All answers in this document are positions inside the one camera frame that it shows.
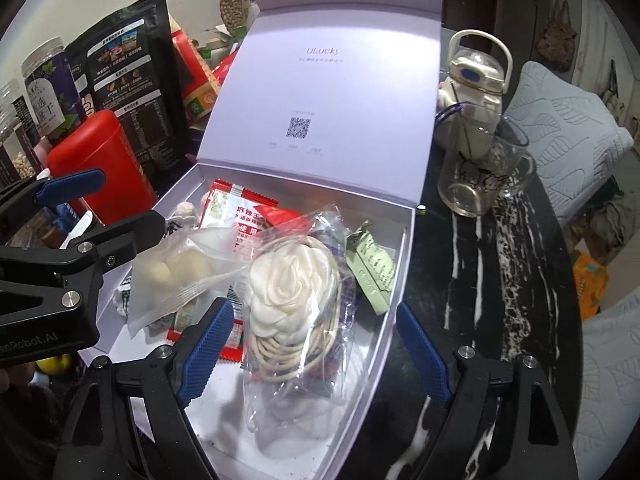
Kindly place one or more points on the clear glass mug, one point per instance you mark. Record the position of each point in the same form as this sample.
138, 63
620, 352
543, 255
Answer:
481, 165

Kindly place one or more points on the red white snack packet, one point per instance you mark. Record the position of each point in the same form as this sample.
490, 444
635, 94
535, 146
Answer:
227, 205

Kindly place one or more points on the light blue chair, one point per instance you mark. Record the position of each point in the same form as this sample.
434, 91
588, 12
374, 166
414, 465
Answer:
609, 409
573, 137

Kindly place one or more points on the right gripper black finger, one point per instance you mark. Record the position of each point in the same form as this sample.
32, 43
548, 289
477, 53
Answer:
107, 247

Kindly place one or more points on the black snack pouch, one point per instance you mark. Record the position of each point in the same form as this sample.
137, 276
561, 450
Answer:
126, 63

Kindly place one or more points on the far light blue chair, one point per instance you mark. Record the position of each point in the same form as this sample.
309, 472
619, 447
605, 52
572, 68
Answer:
573, 137

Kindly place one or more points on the gingham cream lace scrunchie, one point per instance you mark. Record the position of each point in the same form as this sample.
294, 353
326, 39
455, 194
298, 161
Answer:
184, 216

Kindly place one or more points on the white flower hair tie bag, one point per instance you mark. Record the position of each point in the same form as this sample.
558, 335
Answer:
280, 290

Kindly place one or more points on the red canister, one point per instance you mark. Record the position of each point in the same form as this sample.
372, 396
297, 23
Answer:
101, 143

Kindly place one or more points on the silver purple snack packet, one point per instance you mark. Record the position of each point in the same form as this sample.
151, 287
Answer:
338, 307

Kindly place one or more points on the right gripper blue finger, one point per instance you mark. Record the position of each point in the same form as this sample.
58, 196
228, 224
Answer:
62, 190

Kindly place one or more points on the yellow lemon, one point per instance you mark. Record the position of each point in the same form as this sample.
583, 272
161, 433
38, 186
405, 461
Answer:
54, 366

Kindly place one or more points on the lavender gift box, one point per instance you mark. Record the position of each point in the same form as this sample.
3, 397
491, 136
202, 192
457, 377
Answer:
327, 102

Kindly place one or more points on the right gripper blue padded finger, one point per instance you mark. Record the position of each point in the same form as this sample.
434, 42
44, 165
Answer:
424, 356
198, 350

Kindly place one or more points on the bag of white puffs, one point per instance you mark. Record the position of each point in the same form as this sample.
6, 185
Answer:
183, 266

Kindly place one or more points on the white astronaut water bottle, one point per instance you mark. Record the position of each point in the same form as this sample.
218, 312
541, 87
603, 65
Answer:
473, 87

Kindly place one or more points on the near light blue chair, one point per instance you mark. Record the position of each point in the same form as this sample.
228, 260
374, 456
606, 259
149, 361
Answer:
609, 409

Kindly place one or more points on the blueberry jar with lid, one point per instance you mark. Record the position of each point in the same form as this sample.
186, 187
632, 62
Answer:
52, 91

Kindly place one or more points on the hanging tote bag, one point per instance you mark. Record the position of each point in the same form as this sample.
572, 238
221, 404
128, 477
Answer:
558, 42

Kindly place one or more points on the green tea sachet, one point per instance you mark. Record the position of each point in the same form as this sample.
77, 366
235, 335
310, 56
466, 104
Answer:
373, 268

